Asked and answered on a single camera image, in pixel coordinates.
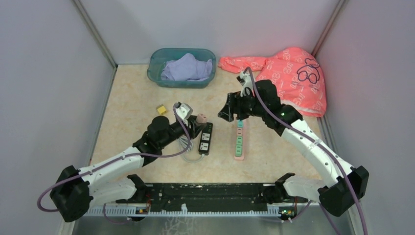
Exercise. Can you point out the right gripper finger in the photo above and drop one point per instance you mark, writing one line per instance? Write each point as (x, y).
(226, 115)
(233, 103)

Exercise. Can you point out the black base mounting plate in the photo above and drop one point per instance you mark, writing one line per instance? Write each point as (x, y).
(242, 197)

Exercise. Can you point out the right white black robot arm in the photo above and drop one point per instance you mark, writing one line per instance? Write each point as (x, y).
(341, 184)

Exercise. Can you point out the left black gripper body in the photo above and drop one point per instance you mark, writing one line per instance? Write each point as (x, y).
(192, 130)

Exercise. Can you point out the pink charger plug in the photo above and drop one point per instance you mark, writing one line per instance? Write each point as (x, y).
(201, 119)
(239, 131)

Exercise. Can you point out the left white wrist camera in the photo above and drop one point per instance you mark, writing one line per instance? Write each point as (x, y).
(182, 112)

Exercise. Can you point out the teal plastic basin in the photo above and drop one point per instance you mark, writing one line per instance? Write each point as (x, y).
(161, 56)

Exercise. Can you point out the lavender cloth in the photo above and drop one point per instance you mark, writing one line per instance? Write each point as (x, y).
(187, 68)

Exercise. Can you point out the yellow charger plug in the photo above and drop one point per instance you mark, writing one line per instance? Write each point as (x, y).
(161, 109)

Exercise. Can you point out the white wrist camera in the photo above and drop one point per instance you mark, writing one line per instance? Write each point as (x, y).
(182, 112)
(245, 80)

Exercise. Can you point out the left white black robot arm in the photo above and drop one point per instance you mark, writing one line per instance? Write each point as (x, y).
(77, 190)

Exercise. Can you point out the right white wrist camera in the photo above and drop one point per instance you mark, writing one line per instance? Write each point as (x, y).
(245, 80)

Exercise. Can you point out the black power strip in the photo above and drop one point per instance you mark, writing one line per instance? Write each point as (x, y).
(205, 140)

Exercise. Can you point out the pink power strip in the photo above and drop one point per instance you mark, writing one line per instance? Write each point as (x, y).
(245, 141)

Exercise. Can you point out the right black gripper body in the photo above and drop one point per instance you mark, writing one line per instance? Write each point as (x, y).
(249, 107)

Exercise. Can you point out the coral patterned jacket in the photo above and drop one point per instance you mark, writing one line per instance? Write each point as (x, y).
(296, 73)

